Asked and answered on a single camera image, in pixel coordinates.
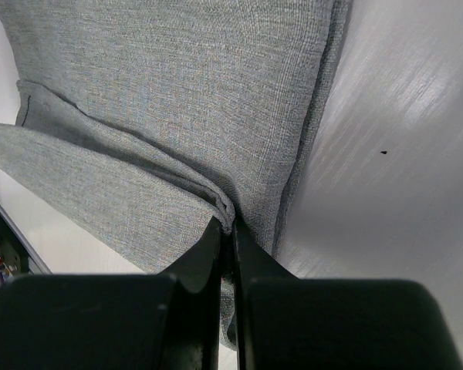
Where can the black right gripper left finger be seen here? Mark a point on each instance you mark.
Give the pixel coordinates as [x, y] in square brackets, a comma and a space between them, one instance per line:
[123, 321]

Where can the aluminium front rail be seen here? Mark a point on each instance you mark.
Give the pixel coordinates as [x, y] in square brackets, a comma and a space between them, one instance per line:
[17, 256]

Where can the grey cloth napkin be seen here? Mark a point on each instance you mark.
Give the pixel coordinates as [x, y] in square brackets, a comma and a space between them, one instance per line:
[142, 120]

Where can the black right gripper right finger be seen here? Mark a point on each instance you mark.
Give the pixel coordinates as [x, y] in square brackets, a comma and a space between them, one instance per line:
[285, 322]

